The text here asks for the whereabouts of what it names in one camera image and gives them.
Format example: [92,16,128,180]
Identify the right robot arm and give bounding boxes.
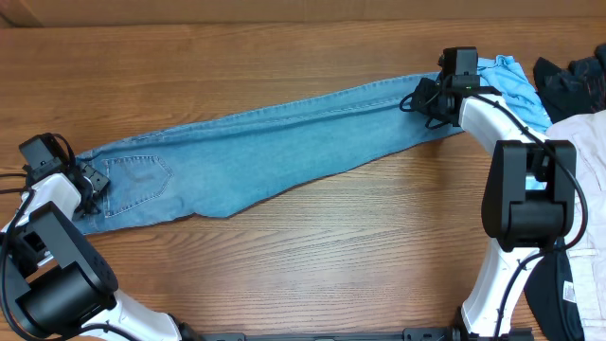
[400,46,583,340]

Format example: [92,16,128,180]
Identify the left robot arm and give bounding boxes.
[1,133,199,340]

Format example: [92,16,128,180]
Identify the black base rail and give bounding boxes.
[174,326,536,341]

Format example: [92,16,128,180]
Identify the dark patterned garment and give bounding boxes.
[533,45,605,123]

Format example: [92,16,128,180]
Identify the light blue t-shirt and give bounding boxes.
[475,54,554,191]

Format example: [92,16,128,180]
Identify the black garment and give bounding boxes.
[525,251,585,341]

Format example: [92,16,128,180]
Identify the light blue denim jeans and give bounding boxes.
[77,76,455,234]

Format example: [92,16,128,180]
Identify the white pink cloth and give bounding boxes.
[546,111,605,340]

